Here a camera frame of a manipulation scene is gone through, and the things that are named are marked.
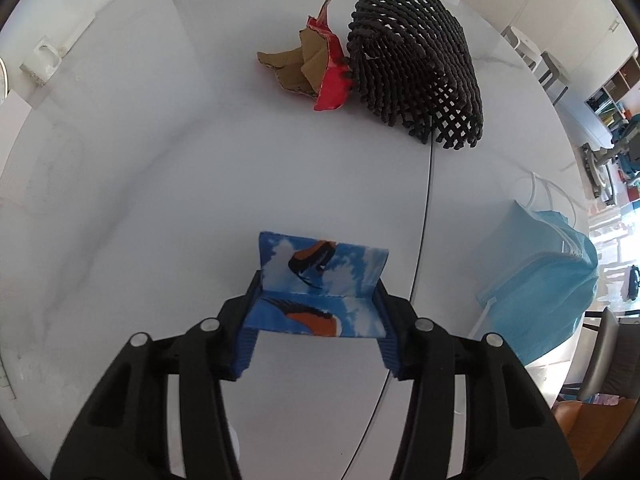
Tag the blue patterned carton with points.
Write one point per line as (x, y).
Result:
(320, 280)

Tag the orange seat cushion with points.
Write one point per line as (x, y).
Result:
(590, 435)

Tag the blue face mask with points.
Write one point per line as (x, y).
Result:
(540, 285)

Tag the red cardboard piece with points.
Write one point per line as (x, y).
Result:
(332, 80)

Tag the grey dining chair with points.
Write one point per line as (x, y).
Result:
(600, 355)

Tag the white mug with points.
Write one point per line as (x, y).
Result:
(42, 57)

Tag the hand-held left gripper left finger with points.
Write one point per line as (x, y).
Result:
(245, 345)

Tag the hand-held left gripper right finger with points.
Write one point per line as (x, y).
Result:
(392, 352)

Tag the white stool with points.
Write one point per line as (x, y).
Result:
(520, 42)

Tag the black mesh net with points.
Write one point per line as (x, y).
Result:
(415, 60)

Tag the bookshelf with books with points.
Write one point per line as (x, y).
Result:
(612, 102)

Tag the exercise machine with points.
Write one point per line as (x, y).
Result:
(615, 160)

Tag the grey stool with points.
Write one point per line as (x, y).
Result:
(552, 72)

